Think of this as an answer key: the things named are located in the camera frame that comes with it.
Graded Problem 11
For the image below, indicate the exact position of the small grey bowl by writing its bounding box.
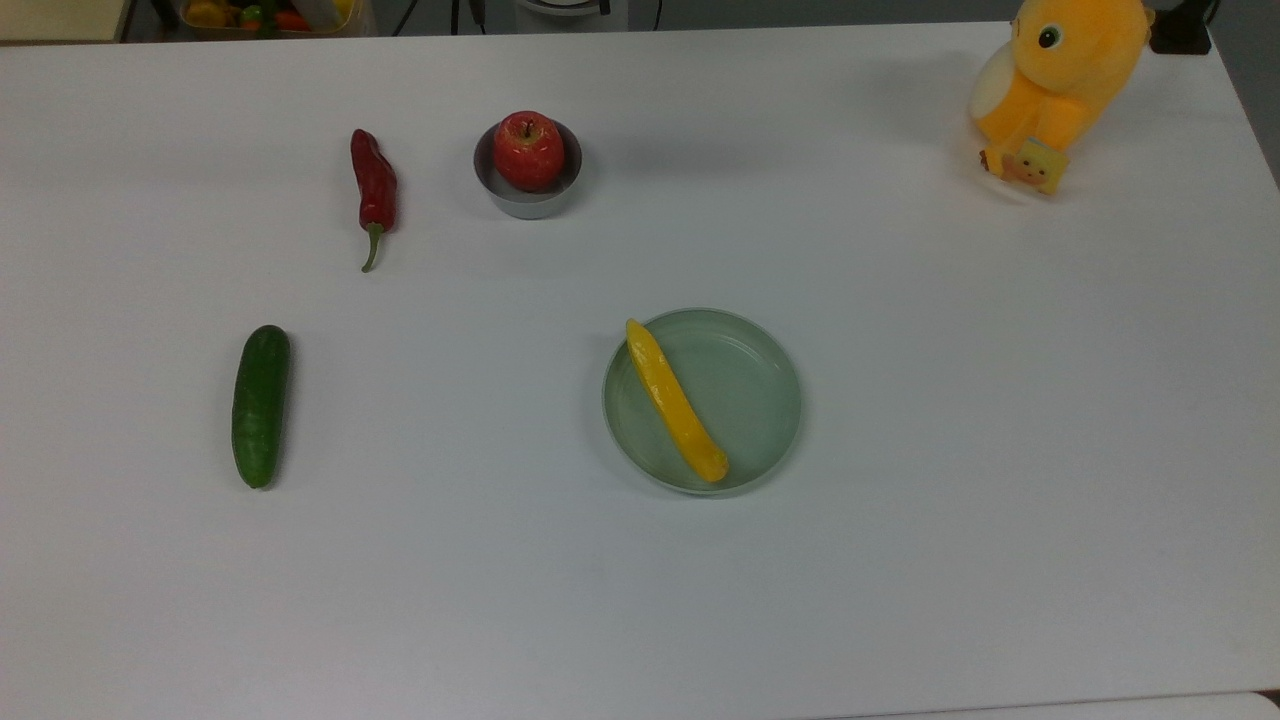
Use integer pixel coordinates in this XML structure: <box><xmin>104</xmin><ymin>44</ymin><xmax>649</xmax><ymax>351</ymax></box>
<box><xmin>473</xmin><ymin>118</ymin><xmax>584</xmax><ymax>221</ymax></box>

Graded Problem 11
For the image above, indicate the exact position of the yellow cardboard toy tag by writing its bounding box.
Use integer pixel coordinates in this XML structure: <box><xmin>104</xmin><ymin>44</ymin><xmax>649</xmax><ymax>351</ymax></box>
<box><xmin>1001</xmin><ymin>138</ymin><xmax>1071</xmax><ymax>197</ymax></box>

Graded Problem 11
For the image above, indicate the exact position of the beige wooden board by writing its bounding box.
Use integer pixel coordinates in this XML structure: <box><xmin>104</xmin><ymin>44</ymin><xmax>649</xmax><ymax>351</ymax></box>
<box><xmin>0</xmin><ymin>0</ymin><xmax>135</xmax><ymax>44</ymax></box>

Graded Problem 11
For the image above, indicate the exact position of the clear box of vegetables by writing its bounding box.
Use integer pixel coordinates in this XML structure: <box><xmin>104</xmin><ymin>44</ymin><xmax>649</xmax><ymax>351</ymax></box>
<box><xmin>178</xmin><ymin>0</ymin><xmax>363</xmax><ymax>39</ymax></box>

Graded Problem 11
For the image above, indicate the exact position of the red apple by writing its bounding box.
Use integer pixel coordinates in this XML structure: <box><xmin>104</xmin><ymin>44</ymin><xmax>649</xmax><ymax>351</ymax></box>
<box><xmin>492</xmin><ymin>110</ymin><xmax>566</xmax><ymax>194</ymax></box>

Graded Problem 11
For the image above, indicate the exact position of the orange plush toy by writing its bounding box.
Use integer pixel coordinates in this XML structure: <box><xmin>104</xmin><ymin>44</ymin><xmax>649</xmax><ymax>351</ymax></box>
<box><xmin>968</xmin><ymin>0</ymin><xmax>1157</xmax><ymax>181</ymax></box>

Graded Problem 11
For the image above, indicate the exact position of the pale green round plate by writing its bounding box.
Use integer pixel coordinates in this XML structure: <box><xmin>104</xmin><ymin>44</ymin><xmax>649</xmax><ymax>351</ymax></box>
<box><xmin>602</xmin><ymin>307</ymin><xmax>804</xmax><ymax>497</ymax></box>

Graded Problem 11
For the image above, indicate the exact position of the green cucumber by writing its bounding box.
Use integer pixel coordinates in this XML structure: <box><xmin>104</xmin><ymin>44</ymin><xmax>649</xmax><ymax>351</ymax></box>
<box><xmin>231</xmin><ymin>324</ymin><xmax>292</xmax><ymax>491</ymax></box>

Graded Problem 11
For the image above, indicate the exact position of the yellow long pepper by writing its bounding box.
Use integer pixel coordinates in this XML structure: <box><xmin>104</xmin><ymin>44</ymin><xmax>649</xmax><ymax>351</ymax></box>
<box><xmin>625</xmin><ymin>318</ymin><xmax>731</xmax><ymax>485</ymax></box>

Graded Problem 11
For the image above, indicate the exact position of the black clamp stand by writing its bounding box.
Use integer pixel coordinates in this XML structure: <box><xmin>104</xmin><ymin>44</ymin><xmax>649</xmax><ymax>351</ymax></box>
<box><xmin>1148</xmin><ymin>0</ymin><xmax>1219</xmax><ymax>57</ymax></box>

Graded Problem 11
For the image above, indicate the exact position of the red chili pepper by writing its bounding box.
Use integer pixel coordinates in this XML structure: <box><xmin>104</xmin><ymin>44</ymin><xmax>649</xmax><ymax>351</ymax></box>
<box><xmin>349</xmin><ymin>128</ymin><xmax>399</xmax><ymax>274</ymax></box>

